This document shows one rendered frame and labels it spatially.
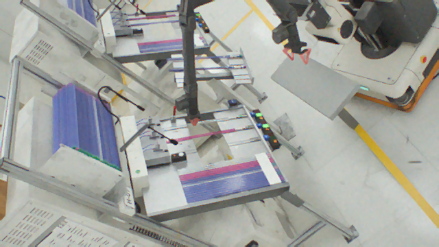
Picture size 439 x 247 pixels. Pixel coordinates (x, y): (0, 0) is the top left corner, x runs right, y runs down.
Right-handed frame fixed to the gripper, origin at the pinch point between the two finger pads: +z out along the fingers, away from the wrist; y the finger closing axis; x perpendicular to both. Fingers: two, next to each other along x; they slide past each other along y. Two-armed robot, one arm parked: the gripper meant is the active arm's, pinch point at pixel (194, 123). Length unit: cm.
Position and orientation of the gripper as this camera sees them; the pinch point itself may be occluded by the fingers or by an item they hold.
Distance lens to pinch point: 247.0
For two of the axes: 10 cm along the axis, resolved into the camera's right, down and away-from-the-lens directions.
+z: 0.2, 7.6, 6.5
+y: 2.9, 6.1, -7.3
